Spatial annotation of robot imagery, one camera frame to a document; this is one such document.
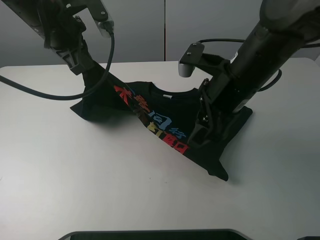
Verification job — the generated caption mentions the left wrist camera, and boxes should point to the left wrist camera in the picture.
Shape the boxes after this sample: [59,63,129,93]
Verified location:
[75,0,114,38]

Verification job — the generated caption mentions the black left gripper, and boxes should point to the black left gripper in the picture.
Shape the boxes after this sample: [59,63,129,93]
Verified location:
[43,9,94,75]

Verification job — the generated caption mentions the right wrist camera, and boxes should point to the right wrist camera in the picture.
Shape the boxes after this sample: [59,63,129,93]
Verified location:
[178,42,226,79]

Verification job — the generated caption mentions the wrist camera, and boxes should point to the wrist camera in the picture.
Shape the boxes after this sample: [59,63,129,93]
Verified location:
[75,0,114,38]
[178,42,226,79]

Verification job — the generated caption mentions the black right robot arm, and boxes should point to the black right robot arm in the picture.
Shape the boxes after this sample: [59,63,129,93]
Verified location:
[188,0,320,148]

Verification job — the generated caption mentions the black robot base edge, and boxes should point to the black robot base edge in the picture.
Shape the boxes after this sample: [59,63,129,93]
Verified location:
[60,229,249,240]

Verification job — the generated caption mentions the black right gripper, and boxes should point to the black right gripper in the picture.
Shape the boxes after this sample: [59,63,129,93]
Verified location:
[187,57,283,151]

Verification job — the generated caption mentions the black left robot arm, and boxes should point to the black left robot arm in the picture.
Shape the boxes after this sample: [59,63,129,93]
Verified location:
[3,0,94,75]

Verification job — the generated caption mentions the black left camera cable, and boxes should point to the black left camera cable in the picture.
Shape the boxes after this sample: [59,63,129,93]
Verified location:
[0,23,116,101]

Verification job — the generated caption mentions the black printed t-shirt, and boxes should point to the black printed t-shirt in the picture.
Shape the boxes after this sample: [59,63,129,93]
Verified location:
[72,74,253,181]

